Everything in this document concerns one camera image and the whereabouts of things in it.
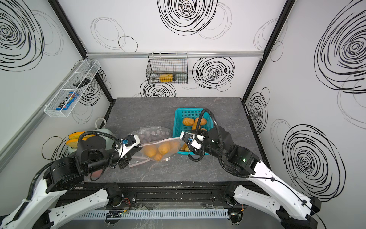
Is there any black wire wall basket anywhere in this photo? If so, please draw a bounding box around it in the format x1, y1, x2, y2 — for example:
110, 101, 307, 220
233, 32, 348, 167
145, 52, 188, 84

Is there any white slotted cable duct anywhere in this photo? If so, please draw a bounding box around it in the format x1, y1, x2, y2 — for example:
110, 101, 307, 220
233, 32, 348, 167
76, 209, 229, 220

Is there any black remote control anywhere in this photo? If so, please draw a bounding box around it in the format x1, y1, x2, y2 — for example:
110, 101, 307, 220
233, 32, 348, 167
72, 78, 91, 88

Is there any clear zipper bag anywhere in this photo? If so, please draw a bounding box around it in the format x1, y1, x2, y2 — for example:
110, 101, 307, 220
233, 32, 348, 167
132, 126, 172, 144
129, 137, 185, 168

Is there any potato bagged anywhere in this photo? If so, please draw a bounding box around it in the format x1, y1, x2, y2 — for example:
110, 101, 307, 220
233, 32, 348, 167
182, 117, 195, 127
158, 142, 171, 155
144, 146, 157, 158

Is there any potato top right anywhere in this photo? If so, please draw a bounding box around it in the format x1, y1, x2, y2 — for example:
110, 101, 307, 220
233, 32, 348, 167
195, 117, 207, 126

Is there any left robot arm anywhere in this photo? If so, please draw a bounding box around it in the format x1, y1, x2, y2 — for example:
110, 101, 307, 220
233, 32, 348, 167
1, 131, 141, 229

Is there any teal plastic basket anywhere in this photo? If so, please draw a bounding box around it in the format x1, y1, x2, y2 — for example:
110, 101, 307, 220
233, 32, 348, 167
173, 108, 214, 137

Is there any mint green toaster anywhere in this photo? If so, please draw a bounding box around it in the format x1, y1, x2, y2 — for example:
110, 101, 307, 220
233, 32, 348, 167
67, 128, 115, 156

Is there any yellow item in basket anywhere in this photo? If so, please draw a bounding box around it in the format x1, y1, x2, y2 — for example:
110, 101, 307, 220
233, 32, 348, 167
159, 73, 175, 83

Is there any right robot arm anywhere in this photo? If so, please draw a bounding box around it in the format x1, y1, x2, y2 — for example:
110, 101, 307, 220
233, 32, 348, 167
180, 127, 321, 229

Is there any lower toast slice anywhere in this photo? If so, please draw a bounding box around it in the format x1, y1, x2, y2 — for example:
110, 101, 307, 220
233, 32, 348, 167
66, 139, 78, 148

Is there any white wire shelf basket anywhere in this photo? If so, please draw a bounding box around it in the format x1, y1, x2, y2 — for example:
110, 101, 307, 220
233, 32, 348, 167
43, 59, 101, 118

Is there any toast slice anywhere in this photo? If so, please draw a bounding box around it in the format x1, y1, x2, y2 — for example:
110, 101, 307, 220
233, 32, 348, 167
66, 139, 78, 148
68, 131, 94, 140

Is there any upper toast slice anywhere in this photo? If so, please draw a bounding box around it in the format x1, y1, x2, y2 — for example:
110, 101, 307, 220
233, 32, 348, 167
68, 131, 94, 140

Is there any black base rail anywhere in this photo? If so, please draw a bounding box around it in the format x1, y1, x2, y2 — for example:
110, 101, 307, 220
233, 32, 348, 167
56, 181, 269, 207

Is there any blue candy packet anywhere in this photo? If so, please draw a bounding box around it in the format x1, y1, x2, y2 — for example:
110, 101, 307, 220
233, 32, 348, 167
56, 92, 79, 111

